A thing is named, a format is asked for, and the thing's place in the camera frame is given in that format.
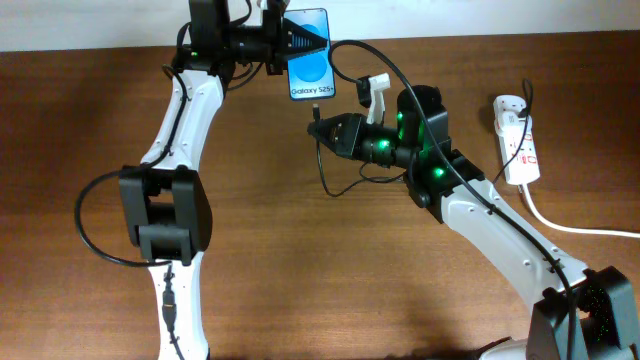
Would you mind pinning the blue Galaxy smartphone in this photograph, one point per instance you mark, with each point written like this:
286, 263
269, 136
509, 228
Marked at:
311, 77

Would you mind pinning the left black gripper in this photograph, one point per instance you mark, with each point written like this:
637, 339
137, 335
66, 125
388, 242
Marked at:
279, 34

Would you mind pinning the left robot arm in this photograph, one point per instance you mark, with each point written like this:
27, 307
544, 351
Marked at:
167, 213

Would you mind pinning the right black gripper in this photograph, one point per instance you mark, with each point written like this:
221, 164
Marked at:
348, 144

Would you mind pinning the white power strip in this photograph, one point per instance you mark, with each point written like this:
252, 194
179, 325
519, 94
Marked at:
513, 125

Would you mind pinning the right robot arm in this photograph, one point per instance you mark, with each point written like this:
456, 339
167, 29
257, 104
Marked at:
576, 312

